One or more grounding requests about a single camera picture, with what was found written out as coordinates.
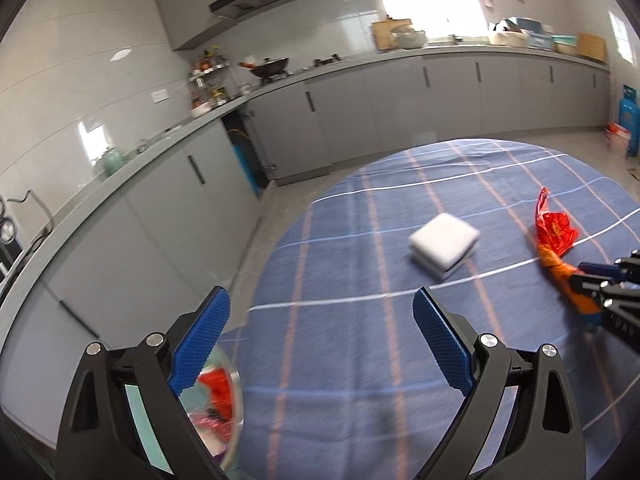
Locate white and black sponge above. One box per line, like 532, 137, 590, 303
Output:
409, 212, 482, 281

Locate orange wrapper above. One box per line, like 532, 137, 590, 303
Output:
539, 249, 601, 322

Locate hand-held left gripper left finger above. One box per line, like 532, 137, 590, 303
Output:
54, 286, 232, 480

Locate blue gas cylinder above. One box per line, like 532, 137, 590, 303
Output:
619, 83, 640, 157

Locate teal basin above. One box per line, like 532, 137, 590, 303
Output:
549, 34, 579, 55

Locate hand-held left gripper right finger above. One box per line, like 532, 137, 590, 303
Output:
412, 287, 587, 480

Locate small wooden board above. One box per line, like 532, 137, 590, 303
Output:
576, 32, 608, 61

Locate red transparent wrapper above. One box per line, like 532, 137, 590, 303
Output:
200, 367, 236, 421

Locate white bucket with red rim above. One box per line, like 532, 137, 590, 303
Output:
605, 122, 632, 156

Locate teal trash bin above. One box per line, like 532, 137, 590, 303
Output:
122, 345, 246, 480

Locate black and white microwave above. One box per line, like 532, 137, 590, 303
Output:
0, 194, 24, 282

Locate red plastic bag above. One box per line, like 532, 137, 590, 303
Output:
534, 187, 582, 260

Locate metal pot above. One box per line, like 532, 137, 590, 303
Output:
389, 27, 429, 50

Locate gas stove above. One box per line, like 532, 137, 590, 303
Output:
260, 54, 351, 86

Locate black wok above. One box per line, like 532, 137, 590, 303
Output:
238, 57, 291, 80

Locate black power cable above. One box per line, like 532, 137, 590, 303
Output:
9, 189, 56, 241

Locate grey base cabinets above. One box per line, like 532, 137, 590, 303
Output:
0, 49, 614, 451

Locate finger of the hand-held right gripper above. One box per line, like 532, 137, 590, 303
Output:
577, 249, 640, 287
570, 280, 640, 313

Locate wooden cutting board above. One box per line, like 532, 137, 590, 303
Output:
370, 19, 414, 53

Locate white dish basin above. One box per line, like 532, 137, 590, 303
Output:
487, 17, 556, 51

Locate metal spice rack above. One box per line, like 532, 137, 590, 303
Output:
187, 49, 231, 109

